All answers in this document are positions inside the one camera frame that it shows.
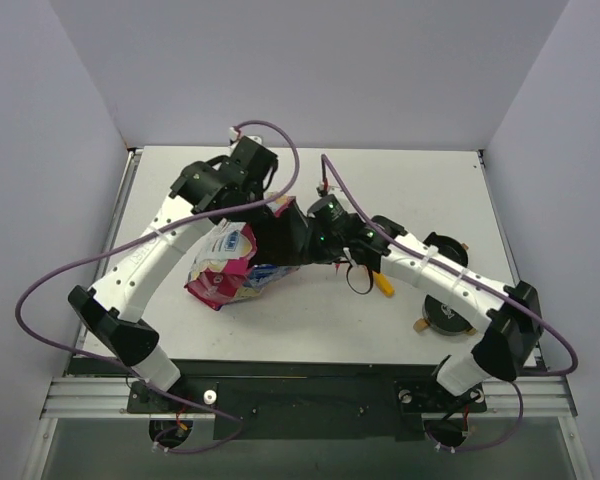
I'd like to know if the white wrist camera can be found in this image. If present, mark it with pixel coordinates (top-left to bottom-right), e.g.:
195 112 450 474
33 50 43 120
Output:
228 126 263 147
316 183 342 197

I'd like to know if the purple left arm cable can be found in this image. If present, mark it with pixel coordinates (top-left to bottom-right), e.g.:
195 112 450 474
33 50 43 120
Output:
15 119 301 361

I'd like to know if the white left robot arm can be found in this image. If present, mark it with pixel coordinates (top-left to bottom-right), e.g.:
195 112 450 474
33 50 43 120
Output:
68 137 278 412

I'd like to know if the yellow plastic scoop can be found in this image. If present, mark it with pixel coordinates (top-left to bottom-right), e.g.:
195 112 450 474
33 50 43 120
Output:
372 272 395 298

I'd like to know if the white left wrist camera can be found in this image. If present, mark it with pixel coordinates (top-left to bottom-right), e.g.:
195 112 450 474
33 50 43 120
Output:
228 126 263 147

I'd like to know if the black mounting base plate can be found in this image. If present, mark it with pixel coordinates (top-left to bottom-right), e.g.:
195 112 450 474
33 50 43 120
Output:
127 362 489 444

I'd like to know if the black paw print bowl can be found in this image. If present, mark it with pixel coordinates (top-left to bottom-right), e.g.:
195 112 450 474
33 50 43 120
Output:
423 232 469 267

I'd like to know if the aluminium table edge rail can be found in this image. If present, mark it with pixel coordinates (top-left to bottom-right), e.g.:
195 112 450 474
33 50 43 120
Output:
82 147 144 301

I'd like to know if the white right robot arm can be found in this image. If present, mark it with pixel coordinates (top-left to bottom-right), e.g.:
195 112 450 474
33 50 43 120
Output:
253 195 543 409

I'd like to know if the aluminium front frame rail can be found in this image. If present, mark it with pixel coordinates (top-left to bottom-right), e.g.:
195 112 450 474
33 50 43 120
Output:
40 377 576 419

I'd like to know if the pink pet food bag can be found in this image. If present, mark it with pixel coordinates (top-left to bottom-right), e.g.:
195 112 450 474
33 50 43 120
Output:
184 195 299 310

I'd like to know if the black fish print bowl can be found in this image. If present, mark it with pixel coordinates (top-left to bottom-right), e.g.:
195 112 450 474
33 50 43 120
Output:
422 295 472 336

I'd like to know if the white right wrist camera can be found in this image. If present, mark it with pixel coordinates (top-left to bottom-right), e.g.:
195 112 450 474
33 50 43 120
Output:
316 183 342 197

